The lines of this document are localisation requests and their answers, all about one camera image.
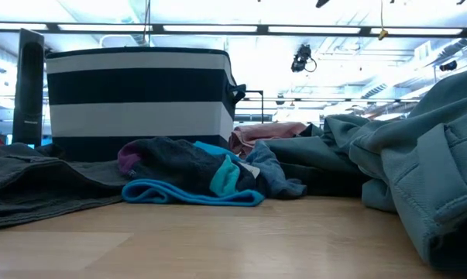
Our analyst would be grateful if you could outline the black overhead camera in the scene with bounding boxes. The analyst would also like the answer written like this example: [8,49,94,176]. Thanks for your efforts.
[290,43,318,74]

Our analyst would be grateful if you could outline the teal-grey garment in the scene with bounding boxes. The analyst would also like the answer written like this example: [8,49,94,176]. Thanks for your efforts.
[263,115,372,197]

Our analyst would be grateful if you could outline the navy white striped fabric bin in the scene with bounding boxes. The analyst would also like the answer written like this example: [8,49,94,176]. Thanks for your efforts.
[45,46,246,162]

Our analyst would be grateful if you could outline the black aluminium table frame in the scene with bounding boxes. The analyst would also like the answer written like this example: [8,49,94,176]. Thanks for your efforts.
[0,21,467,38]

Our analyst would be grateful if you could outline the large teal-grey sweatshirt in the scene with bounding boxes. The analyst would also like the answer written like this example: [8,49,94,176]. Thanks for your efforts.
[349,67,467,272]

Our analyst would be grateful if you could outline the pink garment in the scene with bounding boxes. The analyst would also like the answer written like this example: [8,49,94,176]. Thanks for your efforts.
[228,122,308,159]

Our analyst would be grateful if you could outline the yellow hanging tag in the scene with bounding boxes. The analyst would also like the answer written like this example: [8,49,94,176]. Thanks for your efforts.
[377,0,390,41]

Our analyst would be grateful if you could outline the dark grey garment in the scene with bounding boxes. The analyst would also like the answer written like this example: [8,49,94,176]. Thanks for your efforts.
[0,142,129,229]

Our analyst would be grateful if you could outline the bright blue garment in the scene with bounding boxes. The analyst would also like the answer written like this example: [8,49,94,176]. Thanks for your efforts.
[121,141,265,207]

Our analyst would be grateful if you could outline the slate blue garment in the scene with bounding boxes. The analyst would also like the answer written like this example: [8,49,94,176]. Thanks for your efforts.
[245,139,307,200]

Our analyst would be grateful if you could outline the dark sock teal purple patches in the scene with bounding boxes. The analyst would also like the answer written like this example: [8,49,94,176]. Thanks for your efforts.
[117,137,267,197]

